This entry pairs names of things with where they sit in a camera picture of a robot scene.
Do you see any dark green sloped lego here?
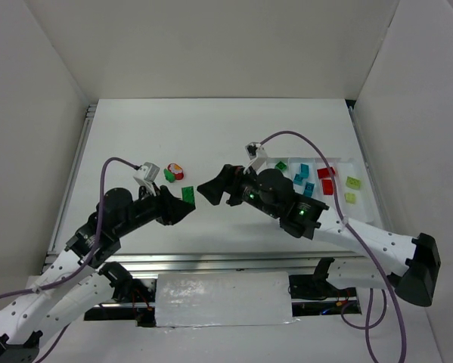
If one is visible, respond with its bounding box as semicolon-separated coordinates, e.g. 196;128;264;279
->
275;161;288;172

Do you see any green small lego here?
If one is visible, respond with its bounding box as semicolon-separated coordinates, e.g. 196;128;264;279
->
163;169;175;183

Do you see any red flower lego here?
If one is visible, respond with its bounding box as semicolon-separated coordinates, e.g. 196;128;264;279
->
167;163;185;181

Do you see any blue rounded lego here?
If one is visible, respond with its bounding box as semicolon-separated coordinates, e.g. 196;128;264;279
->
303;181;315;198

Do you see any red lego brick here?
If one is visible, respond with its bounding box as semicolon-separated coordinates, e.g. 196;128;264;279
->
317;166;337;179

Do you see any pale yellow rounded lego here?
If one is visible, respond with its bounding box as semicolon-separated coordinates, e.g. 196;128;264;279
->
346;176;361;191

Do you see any cyan small lego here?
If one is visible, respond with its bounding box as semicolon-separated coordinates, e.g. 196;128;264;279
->
293;174;304;185

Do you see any red sloped lego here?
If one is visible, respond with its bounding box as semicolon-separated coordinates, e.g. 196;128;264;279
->
321;178;334;195

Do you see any pale yellow square lego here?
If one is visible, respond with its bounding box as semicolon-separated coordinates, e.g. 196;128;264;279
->
344;192;356;204

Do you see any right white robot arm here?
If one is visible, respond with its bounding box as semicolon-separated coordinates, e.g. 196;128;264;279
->
197;164;441;307

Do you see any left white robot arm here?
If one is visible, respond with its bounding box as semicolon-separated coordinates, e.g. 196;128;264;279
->
0;186;195;362

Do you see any white compartment tray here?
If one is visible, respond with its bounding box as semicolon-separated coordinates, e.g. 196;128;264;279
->
265;157;375;225

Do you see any silver foil cover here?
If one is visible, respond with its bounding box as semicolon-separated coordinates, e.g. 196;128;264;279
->
155;271;294;327

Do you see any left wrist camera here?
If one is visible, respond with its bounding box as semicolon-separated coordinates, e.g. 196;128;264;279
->
133;162;160;192

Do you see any aluminium frame rail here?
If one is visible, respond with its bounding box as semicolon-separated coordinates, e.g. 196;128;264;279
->
107;251;363;274

